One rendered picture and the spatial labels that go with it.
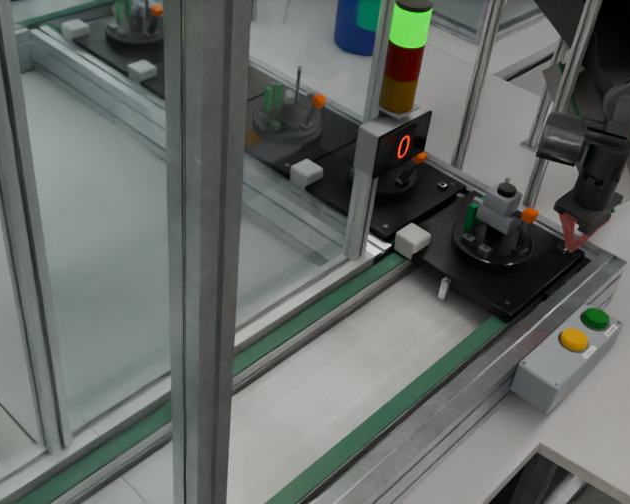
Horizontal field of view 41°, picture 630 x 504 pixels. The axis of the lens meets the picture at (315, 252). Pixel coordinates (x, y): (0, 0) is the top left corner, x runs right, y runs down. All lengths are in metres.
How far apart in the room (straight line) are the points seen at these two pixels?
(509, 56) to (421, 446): 1.47
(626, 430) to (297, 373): 0.52
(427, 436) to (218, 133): 0.79
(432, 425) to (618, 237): 0.76
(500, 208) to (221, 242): 0.96
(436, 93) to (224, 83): 1.73
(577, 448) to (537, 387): 0.12
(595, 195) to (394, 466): 0.50
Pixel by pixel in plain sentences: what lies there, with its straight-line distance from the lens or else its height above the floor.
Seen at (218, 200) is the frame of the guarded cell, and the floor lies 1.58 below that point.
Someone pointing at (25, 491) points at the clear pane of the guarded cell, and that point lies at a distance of 0.52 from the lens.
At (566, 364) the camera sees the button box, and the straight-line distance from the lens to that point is 1.32.
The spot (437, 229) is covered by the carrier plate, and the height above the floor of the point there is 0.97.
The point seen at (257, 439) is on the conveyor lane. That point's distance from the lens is 1.18.
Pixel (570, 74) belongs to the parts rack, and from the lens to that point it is 1.51.
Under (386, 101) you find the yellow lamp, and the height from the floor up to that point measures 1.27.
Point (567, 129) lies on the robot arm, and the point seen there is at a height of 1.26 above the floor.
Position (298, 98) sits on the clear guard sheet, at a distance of 1.09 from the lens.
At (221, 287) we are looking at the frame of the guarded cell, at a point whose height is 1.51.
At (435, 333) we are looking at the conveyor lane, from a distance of 1.36.
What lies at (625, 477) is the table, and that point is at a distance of 1.35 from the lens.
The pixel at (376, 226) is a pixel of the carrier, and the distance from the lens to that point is 1.46.
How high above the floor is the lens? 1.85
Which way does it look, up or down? 39 degrees down
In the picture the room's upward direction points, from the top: 7 degrees clockwise
